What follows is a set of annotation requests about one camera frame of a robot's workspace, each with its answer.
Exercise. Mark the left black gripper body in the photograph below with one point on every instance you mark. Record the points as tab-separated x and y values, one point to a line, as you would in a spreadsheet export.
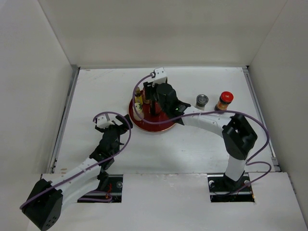
119	131

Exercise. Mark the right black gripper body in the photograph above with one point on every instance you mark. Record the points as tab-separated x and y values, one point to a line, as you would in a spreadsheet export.
165	109

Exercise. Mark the pink-lid spice shaker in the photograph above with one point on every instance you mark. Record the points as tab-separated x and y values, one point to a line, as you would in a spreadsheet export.
144	99

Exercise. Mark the small yellow-label oil bottle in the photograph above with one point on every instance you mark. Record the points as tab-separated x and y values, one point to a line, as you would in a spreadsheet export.
138	96

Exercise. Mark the dark soy sauce bottle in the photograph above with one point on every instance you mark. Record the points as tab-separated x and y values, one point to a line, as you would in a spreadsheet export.
154	108

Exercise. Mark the yellow-lid spice shaker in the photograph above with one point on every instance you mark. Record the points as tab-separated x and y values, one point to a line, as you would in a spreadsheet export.
138	113

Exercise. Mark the grey-lid pepper grinder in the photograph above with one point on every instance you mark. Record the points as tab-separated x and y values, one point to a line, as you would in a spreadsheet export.
201	101

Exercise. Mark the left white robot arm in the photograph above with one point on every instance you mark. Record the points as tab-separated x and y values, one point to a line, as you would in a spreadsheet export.
48	199

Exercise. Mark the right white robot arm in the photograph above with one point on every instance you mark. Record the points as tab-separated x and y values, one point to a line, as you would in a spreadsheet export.
238	135

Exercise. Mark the round red lacquer tray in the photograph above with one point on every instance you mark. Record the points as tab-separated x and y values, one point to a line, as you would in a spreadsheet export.
156	119

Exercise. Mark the red-lid chili sauce jar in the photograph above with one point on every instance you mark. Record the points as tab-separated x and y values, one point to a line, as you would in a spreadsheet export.
224	101

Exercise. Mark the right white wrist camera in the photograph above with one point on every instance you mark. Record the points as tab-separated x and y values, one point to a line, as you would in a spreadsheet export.
159	76

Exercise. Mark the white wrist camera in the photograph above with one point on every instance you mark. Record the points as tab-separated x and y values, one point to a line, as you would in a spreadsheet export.
103	121
159	76

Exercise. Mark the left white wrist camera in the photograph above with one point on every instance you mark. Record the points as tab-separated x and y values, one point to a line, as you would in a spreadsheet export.
103	121

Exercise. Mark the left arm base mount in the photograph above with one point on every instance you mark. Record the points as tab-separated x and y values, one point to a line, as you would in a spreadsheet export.
108	191

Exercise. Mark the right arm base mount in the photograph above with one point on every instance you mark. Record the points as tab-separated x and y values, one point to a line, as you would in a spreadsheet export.
224	190

